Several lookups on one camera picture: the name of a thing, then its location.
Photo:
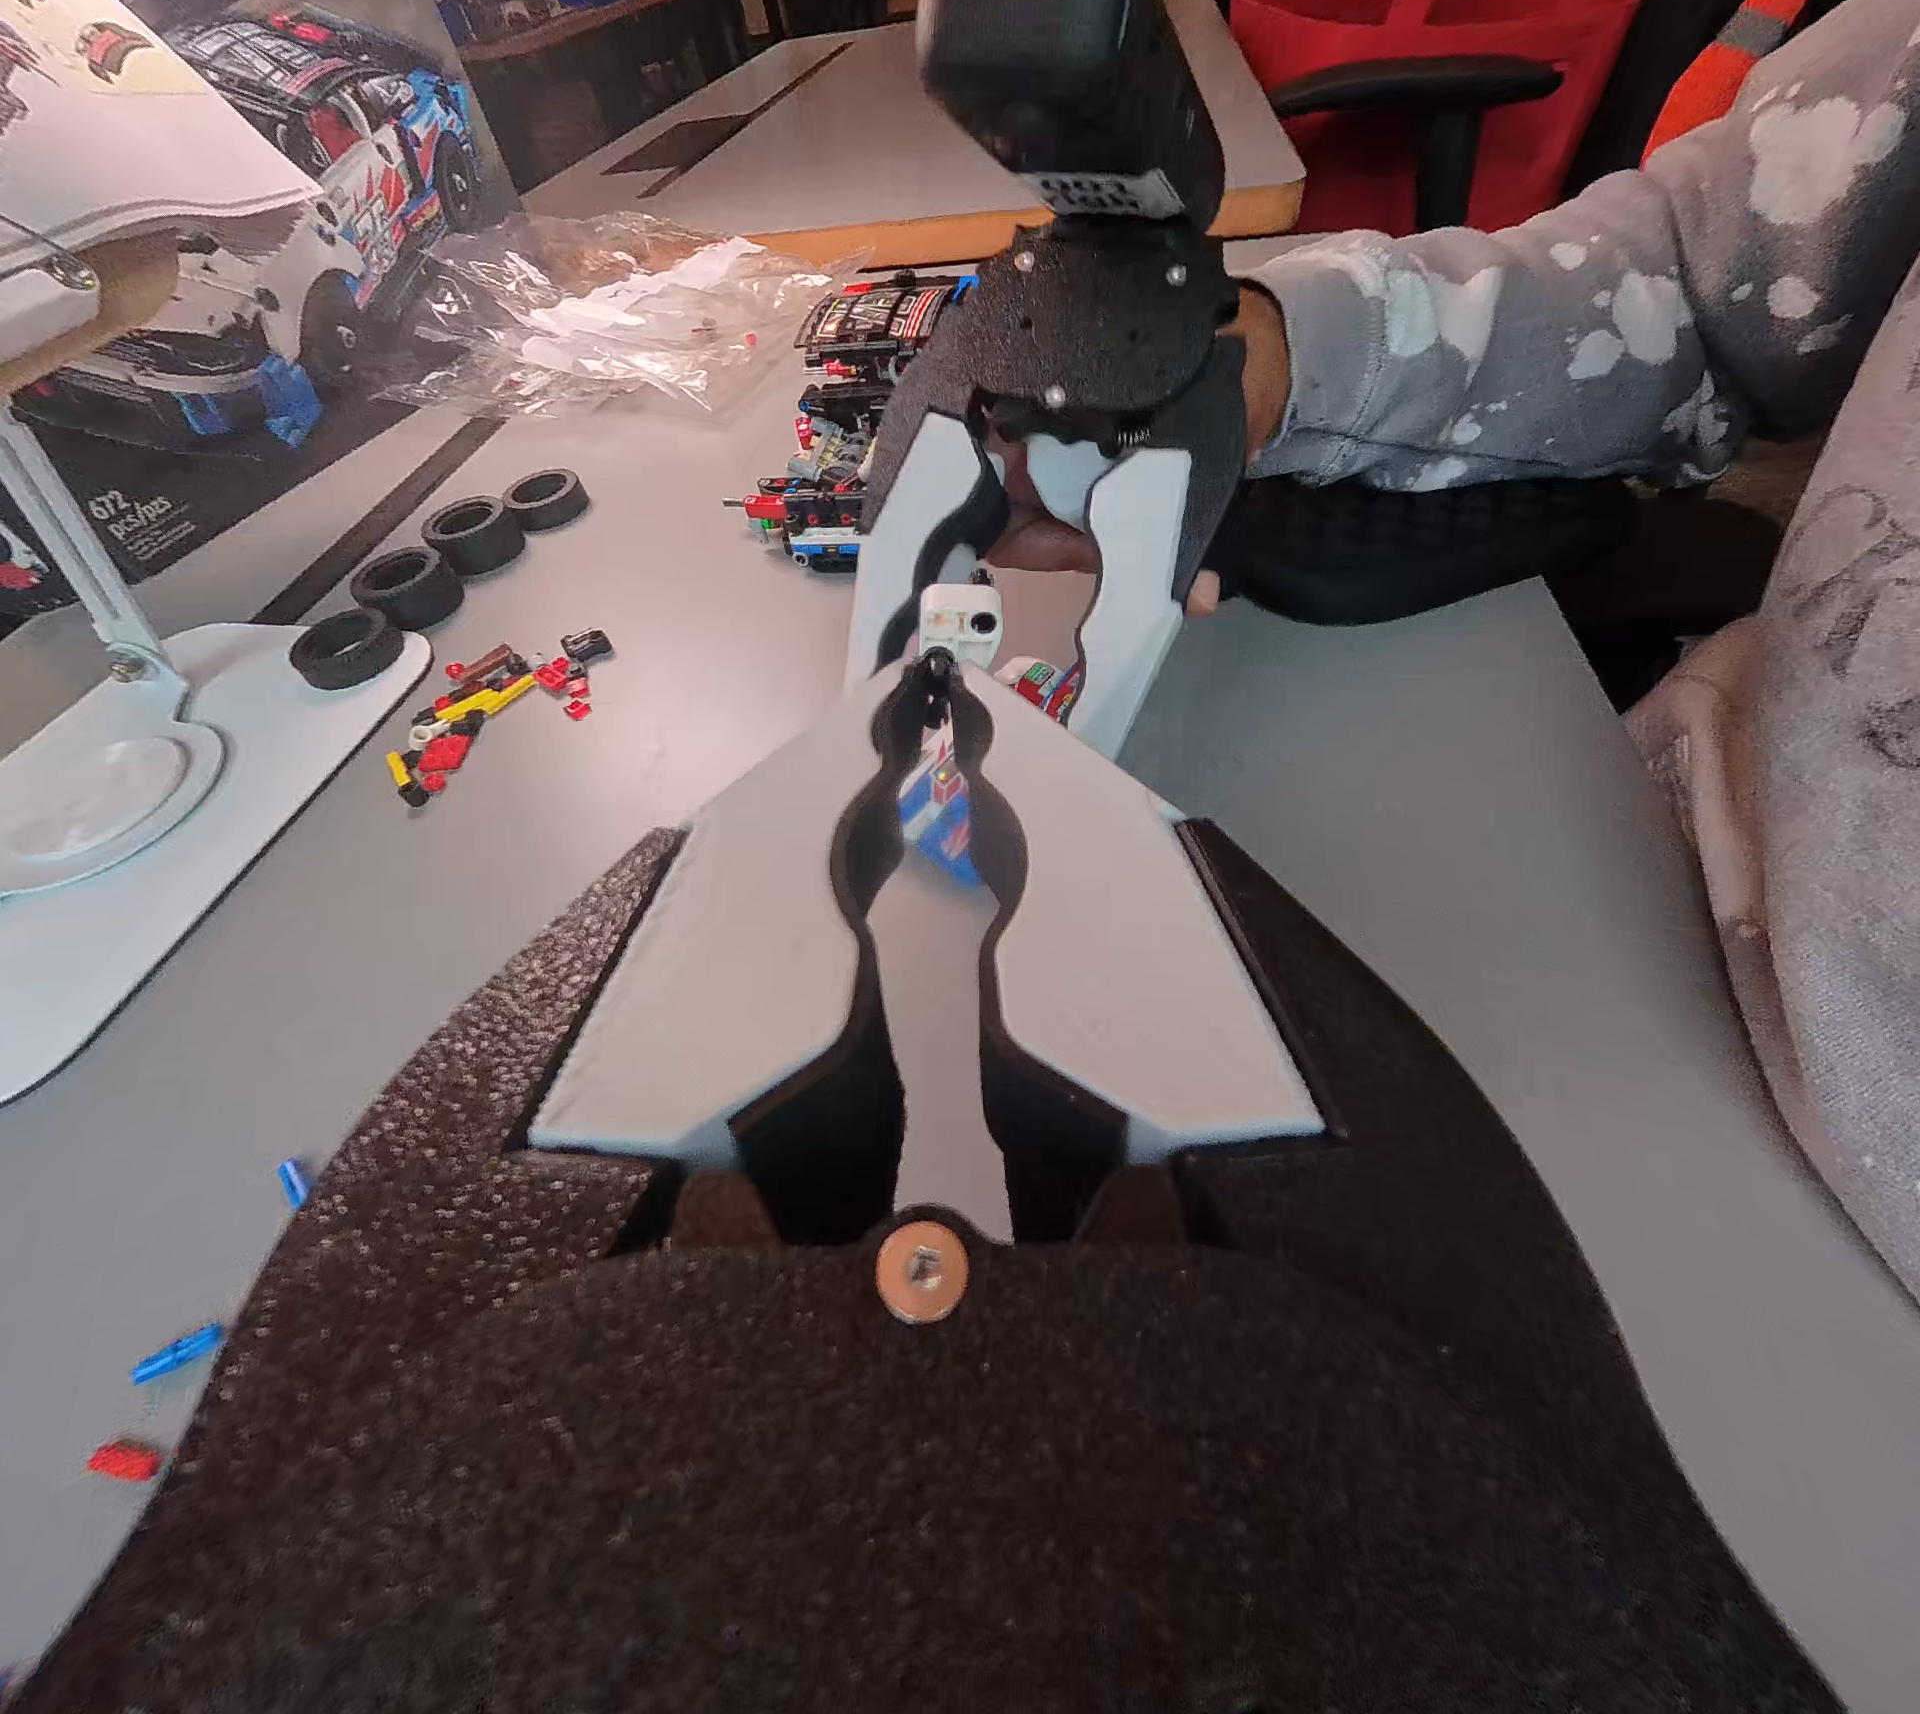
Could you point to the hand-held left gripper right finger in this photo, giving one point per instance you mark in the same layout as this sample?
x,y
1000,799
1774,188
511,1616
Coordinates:
x,y
1142,947

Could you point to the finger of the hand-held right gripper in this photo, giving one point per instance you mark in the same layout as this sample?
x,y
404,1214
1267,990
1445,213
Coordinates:
x,y
910,529
1142,605

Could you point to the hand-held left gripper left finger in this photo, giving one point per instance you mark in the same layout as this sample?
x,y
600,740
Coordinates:
x,y
704,980

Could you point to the pale holed toy brick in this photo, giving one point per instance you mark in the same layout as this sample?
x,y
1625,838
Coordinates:
x,y
961,611

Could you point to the black connector pin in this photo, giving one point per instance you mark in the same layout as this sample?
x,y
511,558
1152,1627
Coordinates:
x,y
939,672

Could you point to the blue white toy car panel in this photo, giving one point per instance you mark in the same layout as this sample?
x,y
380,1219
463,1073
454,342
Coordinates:
x,y
939,821

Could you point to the person's right forearm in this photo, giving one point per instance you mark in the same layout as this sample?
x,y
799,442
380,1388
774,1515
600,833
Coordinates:
x,y
1574,308

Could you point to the grey desk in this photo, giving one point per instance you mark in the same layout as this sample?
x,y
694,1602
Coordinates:
x,y
1426,921

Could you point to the person's right hand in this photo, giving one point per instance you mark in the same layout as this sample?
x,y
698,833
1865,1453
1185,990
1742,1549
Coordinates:
x,y
1044,546

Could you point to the partly built toy car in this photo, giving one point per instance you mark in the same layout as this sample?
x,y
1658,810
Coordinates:
x,y
865,336

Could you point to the white table with wooden edge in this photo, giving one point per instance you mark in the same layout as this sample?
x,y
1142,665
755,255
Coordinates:
x,y
842,139

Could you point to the pile of small coloured bricks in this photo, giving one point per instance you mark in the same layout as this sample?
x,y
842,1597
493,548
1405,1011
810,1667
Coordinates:
x,y
481,706

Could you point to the clear plastic bag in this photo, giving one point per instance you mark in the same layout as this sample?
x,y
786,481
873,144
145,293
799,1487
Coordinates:
x,y
634,308

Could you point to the black toy tire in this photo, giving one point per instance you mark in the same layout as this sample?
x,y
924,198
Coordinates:
x,y
346,653
474,533
547,498
408,591

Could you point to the red tote bag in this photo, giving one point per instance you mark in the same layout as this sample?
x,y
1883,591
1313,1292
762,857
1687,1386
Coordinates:
x,y
1529,50
1320,17

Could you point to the black office chair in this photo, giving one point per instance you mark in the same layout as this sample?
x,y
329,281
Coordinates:
x,y
1426,92

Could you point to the blue toy pin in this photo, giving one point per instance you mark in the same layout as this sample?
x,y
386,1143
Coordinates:
x,y
175,1354
297,1182

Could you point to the book stand with white base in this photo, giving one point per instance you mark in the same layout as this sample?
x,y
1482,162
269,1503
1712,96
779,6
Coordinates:
x,y
90,845

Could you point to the orange grey striped cloth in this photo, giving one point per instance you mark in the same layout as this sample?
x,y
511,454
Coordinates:
x,y
1725,63

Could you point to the person's grey sweatshirt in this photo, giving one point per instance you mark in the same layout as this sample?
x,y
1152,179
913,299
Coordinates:
x,y
1815,815

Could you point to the small red toy brick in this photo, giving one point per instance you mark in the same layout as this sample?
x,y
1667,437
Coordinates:
x,y
122,1461

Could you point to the instruction booklet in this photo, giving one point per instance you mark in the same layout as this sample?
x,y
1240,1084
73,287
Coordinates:
x,y
136,108

